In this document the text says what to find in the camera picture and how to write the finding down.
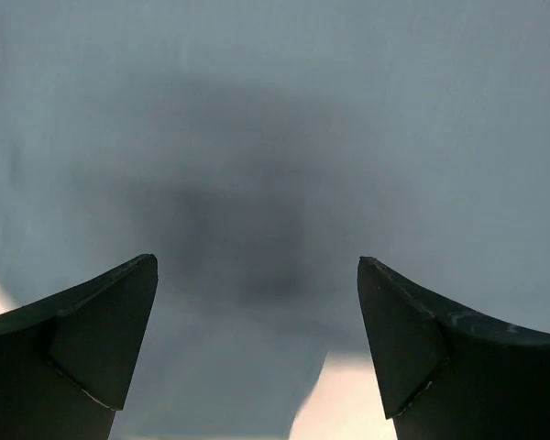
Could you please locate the blue-grey t-shirt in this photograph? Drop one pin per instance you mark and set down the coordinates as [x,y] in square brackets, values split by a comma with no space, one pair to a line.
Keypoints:
[259,149]

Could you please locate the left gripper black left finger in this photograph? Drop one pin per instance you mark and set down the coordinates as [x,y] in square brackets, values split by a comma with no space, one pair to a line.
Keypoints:
[67,360]

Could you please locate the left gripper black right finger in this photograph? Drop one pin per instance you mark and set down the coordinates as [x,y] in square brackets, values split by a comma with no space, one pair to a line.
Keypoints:
[446,371]

